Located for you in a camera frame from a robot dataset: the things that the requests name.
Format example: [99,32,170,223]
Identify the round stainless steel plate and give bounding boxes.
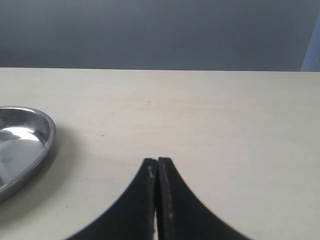
[0,106,56,202]

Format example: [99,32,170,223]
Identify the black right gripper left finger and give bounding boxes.
[69,158,158,240]

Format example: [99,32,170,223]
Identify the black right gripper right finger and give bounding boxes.
[156,157,248,240]

